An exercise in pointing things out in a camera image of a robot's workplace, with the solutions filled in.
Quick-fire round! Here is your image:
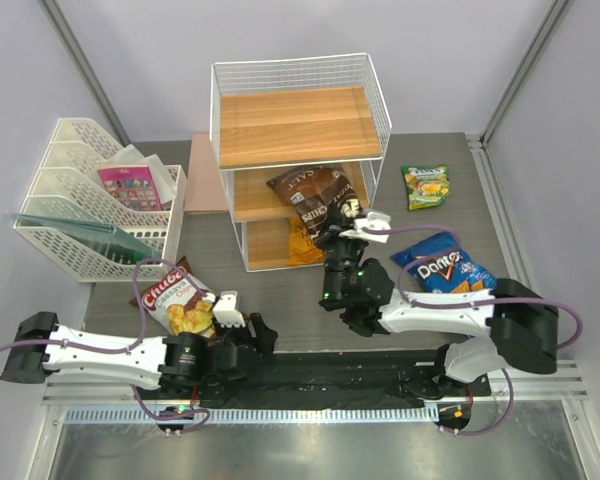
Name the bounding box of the white plastic file organizer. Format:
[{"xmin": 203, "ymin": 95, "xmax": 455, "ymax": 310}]
[{"xmin": 13, "ymin": 118, "xmax": 186, "ymax": 282}]

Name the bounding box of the white slotted cable duct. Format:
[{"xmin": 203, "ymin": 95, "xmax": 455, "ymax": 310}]
[{"xmin": 64, "ymin": 404, "xmax": 439, "ymax": 425}]

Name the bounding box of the pink flat board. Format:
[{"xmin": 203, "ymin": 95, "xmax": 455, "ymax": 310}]
[{"xmin": 184, "ymin": 133, "xmax": 228, "ymax": 214}]

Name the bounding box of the pink sticker booklet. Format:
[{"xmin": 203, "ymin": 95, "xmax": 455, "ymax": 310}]
[{"xmin": 96, "ymin": 165, "xmax": 163, "ymax": 211}]

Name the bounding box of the green translucent folder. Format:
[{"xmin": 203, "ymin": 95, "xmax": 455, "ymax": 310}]
[{"xmin": 14, "ymin": 213, "xmax": 160, "ymax": 265}]

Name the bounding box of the top wooden shelf board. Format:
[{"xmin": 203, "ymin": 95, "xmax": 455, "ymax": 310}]
[{"xmin": 218, "ymin": 86, "xmax": 381, "ymax": 169}]

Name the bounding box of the left aluminium frame post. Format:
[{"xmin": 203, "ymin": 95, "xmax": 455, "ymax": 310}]
[{"xmin": 38, "ymin": 0, "xmax": 131, "ymax": 146}]

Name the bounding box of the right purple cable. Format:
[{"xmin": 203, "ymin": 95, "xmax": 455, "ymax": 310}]
[{"xmin": 374, "ymin": 224, "xmax": 584, "ymax": 435}]

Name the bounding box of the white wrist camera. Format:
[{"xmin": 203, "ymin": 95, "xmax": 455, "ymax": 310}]
[
  {"xmin": 339, "ymin": 209, "xmax": 391, "ymax": 244},
  {"xmin": 212, "ymin": 290, "xmax": 246, "ymax": 328}
]

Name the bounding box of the brown Kettle sea salt bag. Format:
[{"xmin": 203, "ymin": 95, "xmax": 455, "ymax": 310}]
[{"xmin": 266, "ymin": 165, "xmax": 364, "ymax": 250}]

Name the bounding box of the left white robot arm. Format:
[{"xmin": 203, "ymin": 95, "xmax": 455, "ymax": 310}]
[{"xmin": 1, "ymin": 312, "xmax": 278, "ymax": 399}]

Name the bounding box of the white wire shelf rack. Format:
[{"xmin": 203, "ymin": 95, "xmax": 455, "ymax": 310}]
[{"xmin": 209, "ymin": 53, "xmax": 392, "ymax": 272}]

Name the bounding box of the blue Doritos chips bag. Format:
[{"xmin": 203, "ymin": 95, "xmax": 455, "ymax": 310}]
[{"xmin": 390, "ymin": 232, "xmax": 498, "ymax": 293}]

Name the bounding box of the aluminium frame post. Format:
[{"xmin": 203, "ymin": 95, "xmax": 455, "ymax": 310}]
[
  {"xmin": 38, "ymin": 0, "xmax": 131, "ymax": 146},
  {"xmin": 480, "ymin": 0, "xmax": 573, "ymax": 145}
]

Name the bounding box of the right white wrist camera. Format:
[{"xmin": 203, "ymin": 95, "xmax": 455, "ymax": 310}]
[{"xmin": 339, "ymin": 209, "xmax": 391, "ymax": 244}]

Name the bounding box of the brown Chuba cassava chips bag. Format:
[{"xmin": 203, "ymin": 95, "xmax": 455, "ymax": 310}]
[{"xmin": 141, "ymin": 256, "xmax": 217, "ymax": 339}]

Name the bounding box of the black base mat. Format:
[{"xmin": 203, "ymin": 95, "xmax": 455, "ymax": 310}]
[{"xmin": 134, "ymin": 349, "xmax": 492, "ymax": 409}]

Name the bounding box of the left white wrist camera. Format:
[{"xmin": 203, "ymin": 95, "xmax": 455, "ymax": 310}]
[{"xmin": 212, "ymin": 290, "xmax": 246, "ymax": 328}]

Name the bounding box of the right aluminium frame post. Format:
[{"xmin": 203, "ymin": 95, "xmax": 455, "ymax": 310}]
[{"xmin": 480, "ymin": 0, "xmax": 573, "ymax": 145}]

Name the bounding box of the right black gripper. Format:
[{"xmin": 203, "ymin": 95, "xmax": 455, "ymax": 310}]
[{"xmin": 315, "ymin": 201, "xmax": 370, "ymax": 304}]

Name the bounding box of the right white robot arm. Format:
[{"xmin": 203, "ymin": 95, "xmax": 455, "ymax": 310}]
[{"xmin": 318, "ymin": 236, "xmax": 559, "ymax": 399}]

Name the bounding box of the orange honey dijon chips bag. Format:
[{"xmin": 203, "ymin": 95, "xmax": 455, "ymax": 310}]
[{"xmin": 287, "ymin": 216, "xmax": 325, "ymax": 267}]

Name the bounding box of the green yellow snack bag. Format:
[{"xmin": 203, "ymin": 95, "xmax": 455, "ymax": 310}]
[{"xmin": 401, "ymin": 164, "xmax": 450, "ymax": 211}]

